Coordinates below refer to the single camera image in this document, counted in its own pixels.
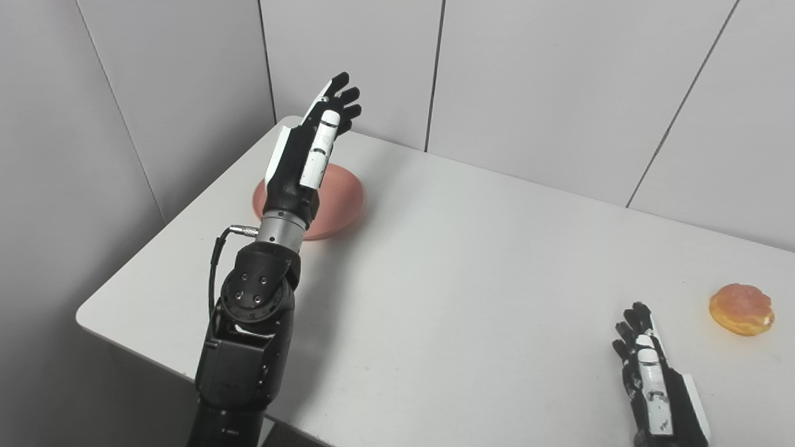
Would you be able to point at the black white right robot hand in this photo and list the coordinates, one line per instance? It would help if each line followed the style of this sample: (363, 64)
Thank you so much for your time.
(680, 416)

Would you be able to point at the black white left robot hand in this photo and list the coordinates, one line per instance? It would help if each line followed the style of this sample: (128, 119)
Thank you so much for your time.
(292, 167)

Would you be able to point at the pink round plate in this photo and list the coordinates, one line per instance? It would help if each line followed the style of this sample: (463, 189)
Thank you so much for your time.
(340, 198)

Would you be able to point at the glazed cream puff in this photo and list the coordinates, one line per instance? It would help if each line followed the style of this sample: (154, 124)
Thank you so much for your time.
(742, 309)

